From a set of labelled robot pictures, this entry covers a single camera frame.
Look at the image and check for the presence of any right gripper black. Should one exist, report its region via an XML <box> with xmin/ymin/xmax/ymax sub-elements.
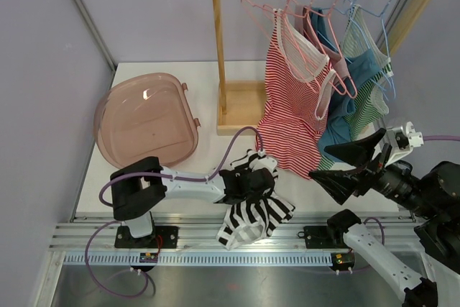
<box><xmin>309</xmin><ymin>126</ymin><xmax>438</xmax><ymax>217</ymax></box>

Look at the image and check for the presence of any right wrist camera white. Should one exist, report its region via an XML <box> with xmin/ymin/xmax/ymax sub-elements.
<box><xmin>384</xmin><ymin>119</ymin><xmax>424</xmax><ymax>166</ymax></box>

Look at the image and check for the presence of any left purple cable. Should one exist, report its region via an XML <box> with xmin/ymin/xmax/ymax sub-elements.
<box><xmin>85</xmin><ymin>126</ymin><xmax>269</xmax><ymax>295</ymax></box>

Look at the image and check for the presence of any white slotted cable duct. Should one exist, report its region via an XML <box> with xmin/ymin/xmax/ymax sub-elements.
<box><xmin>64</xmin><ymin>252</ymin><xmax>332</xmax><ymax>267</ymax></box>

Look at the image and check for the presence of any red white striped tank top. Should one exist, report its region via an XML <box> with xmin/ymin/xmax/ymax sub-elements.
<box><xmin>257</xmin><ymin>9</ymin><xmax>337</xmax><ymax>179</ymax></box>

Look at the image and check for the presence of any wooden clothes rack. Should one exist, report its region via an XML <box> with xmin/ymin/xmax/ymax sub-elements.
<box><xmin>212</xmin><ymin>0</ymin><xmax>432</xmax><ymax>135</ymax></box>

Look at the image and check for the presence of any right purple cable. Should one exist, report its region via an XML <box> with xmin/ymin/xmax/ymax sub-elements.
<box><xmin>362</xmin><ymin>134</ymin><xmax>460</xmax><ymax>272</ymax></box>

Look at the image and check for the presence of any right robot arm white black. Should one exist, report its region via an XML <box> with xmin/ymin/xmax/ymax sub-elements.
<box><xmin>309</xmin><ymin>126</ymin><xmax>459</xmax><ymax>306</ymax></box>

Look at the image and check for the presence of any aluminium mounting rail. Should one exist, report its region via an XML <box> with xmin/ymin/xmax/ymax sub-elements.
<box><xmin>50</xmin><ymin>212</ymin><xmax>421</xmax><ymax>250</ymax></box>

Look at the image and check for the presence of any mauve pink tank top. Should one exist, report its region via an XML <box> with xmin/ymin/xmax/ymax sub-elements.
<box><xmin>294</xmin><ymin>6</ymin><xmax>349</xmax><ymax>79</ymax></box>

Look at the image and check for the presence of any green white striped tank top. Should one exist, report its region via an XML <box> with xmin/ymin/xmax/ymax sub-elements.
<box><xmin>316</xmin><ymin>4</ymin><xmax>395</xmax><ymax>177</ymax></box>

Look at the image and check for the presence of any purple cable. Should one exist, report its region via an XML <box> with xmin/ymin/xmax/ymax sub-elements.
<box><xmin>85</xmin><ymin>126</ymin><xmax>269</xmax><ymax>295</ymax></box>
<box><xmin>362</xmin><ymin>134</ymin><xmax>460</xmax><ymax>272</ymax></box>

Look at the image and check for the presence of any teal blue tank top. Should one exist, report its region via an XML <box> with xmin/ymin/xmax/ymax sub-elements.
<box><xmin>309</xmin><ymin>6</ymin><xmax>385</xmax><ymax>162</ymax></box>

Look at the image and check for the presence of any black white striped tank top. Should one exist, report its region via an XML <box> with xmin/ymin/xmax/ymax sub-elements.
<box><xmin>216</xmin><ymin>149</ymin><xmax>295</xmax><ymax>250</ymax></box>

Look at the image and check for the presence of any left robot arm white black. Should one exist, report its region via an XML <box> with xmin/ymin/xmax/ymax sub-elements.
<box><xmin>107</xmin><ymin>152</ymin><xmax>277</xmax><ymax>249</ymax></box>

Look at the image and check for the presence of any pink translucent plastic basin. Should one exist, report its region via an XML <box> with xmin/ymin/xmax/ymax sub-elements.
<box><xmin>93</xmin><ymin>73</ymin><xmax>201</xmax><ymax>168</ymax></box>

